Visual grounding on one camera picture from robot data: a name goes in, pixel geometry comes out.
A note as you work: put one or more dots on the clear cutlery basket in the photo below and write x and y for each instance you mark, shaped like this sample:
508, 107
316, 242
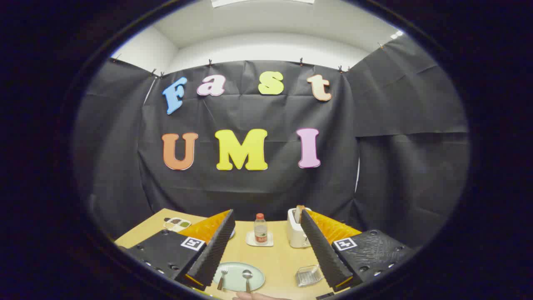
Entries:
309, 276

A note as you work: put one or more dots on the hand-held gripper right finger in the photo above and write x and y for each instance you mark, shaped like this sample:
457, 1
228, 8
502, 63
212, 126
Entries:
320, 246

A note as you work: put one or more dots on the brown toast slice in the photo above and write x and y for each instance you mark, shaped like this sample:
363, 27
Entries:
298, 213

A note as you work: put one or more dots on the white square coaster dish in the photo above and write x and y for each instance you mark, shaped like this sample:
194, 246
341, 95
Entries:
250, 239

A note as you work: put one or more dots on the blue plate with food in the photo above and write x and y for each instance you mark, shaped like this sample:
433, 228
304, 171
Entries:
232, 233

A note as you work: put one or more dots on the clear water bottle red cap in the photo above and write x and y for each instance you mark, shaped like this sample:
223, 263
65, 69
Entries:
260, 229

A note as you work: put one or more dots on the light green plate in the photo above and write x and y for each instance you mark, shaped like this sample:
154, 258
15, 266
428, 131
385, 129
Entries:
235, 277

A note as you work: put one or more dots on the white toaster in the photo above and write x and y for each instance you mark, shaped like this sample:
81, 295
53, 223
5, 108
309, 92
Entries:
295, 235

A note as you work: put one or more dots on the black backdrop cloth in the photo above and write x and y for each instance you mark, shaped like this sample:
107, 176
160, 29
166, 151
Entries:
250, 187

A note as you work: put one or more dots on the ceiling light panel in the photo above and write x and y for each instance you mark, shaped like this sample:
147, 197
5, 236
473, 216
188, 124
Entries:
250, 2

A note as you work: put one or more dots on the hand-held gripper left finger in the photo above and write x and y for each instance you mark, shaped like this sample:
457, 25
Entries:
216, 246

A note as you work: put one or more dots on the white divided sauce dish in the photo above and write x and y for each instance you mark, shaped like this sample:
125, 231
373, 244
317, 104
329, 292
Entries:
177, 225

